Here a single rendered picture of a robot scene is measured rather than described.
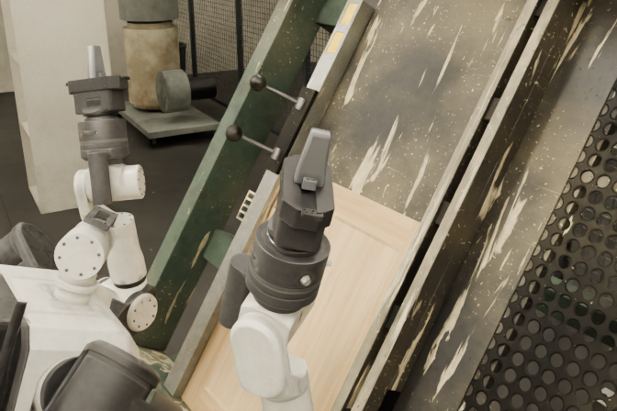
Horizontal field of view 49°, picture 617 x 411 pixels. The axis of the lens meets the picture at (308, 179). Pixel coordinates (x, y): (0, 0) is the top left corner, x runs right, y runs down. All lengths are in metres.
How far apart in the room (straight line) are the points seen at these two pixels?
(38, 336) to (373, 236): 0.61
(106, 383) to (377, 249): 0.58
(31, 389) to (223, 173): 0.87
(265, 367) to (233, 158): 0.92
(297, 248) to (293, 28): 1.03
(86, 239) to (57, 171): 4.05
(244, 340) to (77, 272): 0.29
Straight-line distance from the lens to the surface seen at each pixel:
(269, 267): 0.75
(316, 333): 1.28
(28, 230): 1.23
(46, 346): 0.93
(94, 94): 1.31
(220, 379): 1.47
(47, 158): 4.98
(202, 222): 1.68
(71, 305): 1.02
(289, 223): 0.69
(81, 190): 1.31
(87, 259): 0.97
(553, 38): 1.16
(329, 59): 1.49
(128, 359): 0.84
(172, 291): 1.72
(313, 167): 0.71
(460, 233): 1.10
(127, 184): 1.29
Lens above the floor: 1.83
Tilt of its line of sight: 20 degrees down
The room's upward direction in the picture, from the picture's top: straight up
